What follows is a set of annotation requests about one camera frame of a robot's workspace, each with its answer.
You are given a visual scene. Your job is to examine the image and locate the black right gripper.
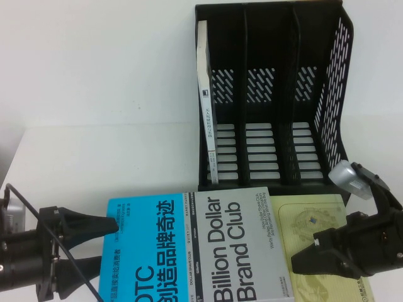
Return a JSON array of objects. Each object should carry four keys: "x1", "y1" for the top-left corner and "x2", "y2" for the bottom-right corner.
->
[{"x1": 291, "y1": 212, "x2": 397, "y2": 279}]

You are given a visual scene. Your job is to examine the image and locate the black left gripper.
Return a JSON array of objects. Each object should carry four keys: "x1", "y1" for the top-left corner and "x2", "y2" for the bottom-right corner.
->
[{"x1": 36, "y1": 206, "x2": 120, "y2": 299}]

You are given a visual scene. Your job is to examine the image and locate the blue and grey book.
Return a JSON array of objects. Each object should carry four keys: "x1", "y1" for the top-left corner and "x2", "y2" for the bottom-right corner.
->
[{"x1": 98, "y1": 187, "x2": 298, "y2": 302}]

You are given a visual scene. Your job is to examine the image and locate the yellow-green mechanical devices book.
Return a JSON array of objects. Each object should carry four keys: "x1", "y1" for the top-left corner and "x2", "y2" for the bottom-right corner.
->
[{"x1": 270, "y1": 194, "x2": 376, "y2": 302}]

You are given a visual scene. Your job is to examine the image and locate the thin white book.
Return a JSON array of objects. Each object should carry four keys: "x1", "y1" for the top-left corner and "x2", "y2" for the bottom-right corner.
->
[{"x1": 195, "y1": 20, "x2": 220, "y2": 184}]

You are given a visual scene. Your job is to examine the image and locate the black perforated plastic book stand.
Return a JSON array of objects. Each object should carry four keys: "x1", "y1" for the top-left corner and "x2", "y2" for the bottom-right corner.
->
[{"x1": 194, "y1": 1, "x2": 356, "y2": 210}]

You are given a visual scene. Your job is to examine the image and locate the black cable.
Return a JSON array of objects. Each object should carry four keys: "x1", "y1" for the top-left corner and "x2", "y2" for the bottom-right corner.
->
[{"x1": 3, "y1": 183, "x2": 106, "y2": 302}]

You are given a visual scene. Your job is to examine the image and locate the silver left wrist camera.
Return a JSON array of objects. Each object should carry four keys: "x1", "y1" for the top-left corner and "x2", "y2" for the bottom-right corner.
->
[{"x1": 0, "y1": 188, "x2": 26, "y2": 235}]

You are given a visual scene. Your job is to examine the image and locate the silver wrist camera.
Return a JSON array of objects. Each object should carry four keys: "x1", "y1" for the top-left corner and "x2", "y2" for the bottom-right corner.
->
[
  {"x1": 328, "y1": 159, "x2": 376, "y2": 201},
  {"x1": 0, "y1": 188, "x2": 26, "y2": 235}
]

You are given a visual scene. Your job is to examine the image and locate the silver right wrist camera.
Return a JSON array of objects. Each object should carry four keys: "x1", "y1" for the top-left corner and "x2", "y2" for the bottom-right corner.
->
[{"x1": 328, "y1": 159, "x2": 376, "y2": 201}]

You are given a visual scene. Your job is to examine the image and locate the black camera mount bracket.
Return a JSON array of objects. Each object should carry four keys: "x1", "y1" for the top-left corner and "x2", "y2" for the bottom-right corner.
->
[{"x1": 351, "y1": 161, "x2": 403, "y2": 221}]

